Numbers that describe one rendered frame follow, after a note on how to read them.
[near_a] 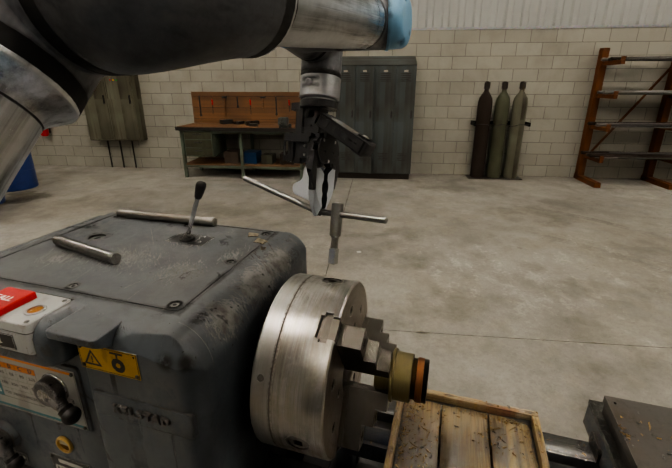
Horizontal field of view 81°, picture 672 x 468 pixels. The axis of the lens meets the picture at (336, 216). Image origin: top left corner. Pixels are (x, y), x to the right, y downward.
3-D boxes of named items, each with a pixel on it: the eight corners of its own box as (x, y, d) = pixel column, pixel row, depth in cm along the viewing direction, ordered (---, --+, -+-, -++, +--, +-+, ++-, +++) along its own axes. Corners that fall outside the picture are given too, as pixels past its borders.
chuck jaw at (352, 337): (327, 369, 71) (315, 342, 62) (334, 342, 74) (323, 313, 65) (388, 382, 68) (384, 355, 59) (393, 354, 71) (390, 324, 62)
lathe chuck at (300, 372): (263, 491, 62) (274, 299, 59) (324, 392, 93) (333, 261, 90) (316, 508, 60) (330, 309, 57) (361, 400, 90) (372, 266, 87)
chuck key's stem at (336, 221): (340, 263, 74) (345, 203, 72) (334, 265, 72) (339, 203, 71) (330, 261, 75) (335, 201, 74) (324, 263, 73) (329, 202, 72)
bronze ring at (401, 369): (372, 366, 66) (427, 377, 64) (382, 334, 75) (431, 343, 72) (370, 409, 69) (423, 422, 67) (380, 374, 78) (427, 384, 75)
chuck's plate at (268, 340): (244, 485, 63) (253, 296, 60) (310, 389, 94) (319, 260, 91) (263, 491, 62) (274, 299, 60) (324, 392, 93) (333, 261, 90)
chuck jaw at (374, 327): (338, 341, 76) (353, 308, 87) (338, 362, 78) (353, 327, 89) (395, 351, 73) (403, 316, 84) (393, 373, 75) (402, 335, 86)
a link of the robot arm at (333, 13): (142, -227, 16) (416, -22, 57) (-15, -162, 20) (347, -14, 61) (188, 78, 20) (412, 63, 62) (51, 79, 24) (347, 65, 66)
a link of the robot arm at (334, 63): (293, 7, 69) (314, 26, 77) (289, 71, 70) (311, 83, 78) (334, 2, 66) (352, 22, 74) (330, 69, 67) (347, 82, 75)
